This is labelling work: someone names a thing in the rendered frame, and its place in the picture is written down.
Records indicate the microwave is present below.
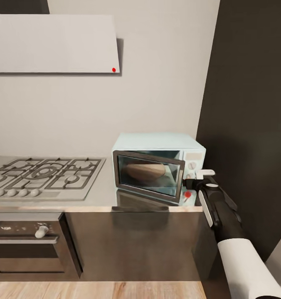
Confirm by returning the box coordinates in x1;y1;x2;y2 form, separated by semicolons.
112;132;206;203

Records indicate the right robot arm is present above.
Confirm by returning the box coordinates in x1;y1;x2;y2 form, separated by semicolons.
182;169;281;299

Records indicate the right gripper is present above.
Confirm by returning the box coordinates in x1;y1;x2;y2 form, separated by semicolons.
182;178;210;191

